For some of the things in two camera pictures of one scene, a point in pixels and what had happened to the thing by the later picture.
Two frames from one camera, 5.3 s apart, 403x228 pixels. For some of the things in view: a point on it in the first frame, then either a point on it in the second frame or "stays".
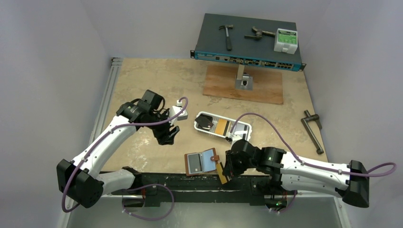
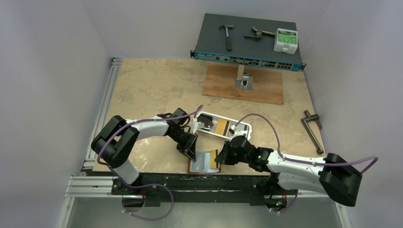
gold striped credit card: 220,167 to 212,156
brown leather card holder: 201,162 stays
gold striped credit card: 220,126 stays
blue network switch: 244,41 stays
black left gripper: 165,136 to 188,148
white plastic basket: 221,126 stays
